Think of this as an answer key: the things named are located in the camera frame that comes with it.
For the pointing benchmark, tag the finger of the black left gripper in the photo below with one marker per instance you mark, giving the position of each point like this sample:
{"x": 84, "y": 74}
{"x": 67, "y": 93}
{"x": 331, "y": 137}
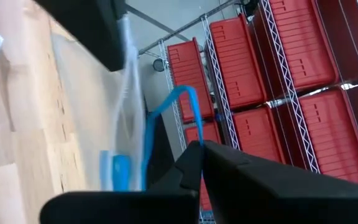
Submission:
{"x": 92, "y": 28}

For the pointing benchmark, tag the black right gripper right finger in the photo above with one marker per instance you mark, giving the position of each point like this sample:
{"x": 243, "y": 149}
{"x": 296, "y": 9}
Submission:
{"x": 275, "y": 196}

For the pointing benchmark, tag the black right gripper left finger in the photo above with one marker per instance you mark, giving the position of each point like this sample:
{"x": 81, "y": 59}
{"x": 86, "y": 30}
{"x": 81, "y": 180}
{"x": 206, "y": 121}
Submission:
{"x": 120, "y": 208}

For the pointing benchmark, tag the blue rubber band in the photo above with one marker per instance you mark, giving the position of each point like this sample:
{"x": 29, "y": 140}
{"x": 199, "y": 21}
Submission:
{"x": 194, "y": 105}

